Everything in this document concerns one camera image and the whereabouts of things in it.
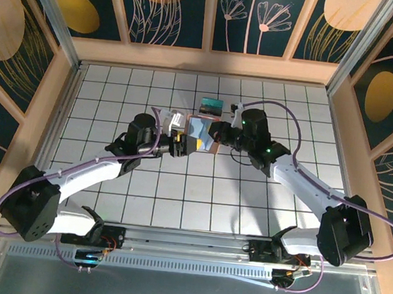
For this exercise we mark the tan leather card holder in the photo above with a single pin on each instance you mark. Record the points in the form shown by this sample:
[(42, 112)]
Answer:
[(202, 128)]

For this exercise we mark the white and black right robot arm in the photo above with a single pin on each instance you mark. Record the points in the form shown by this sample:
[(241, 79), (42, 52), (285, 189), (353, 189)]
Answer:
[(306, 184)]

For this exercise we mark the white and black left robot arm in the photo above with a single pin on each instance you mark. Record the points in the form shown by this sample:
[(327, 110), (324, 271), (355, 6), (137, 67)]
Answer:
[(83, 175)]

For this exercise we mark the clear acrylic card stand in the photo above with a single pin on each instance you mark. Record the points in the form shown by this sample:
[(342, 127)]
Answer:
[(210, 116)]

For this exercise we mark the small controller board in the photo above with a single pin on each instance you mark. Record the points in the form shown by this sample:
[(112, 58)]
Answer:
[(288, 276), (88, 257)]

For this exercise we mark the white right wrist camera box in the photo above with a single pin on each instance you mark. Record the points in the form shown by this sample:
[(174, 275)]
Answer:
[(235, 114)]

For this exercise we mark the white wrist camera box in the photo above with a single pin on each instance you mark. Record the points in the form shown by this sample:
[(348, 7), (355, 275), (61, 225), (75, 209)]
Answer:
[(235, 114), (171, 119)]

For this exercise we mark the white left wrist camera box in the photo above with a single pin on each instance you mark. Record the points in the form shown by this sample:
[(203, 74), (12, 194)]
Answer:
[(171, 119)]

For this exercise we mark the aluminium table side rail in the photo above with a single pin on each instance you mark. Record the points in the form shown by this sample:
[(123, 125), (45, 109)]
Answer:
[(51, 137), (336, 117)]

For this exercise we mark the aluminium frame rail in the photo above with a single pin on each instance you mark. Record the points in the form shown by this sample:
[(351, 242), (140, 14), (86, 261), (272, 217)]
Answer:
[(186, 239)]

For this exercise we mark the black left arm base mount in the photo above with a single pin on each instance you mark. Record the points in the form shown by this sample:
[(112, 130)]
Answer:
[(115, 237)]

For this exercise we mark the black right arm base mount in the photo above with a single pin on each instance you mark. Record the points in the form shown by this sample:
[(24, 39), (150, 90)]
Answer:
[(259, 251)]

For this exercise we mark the aluminium corner post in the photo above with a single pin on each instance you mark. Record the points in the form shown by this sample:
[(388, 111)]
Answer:
[(362, 49), (58, 26)]

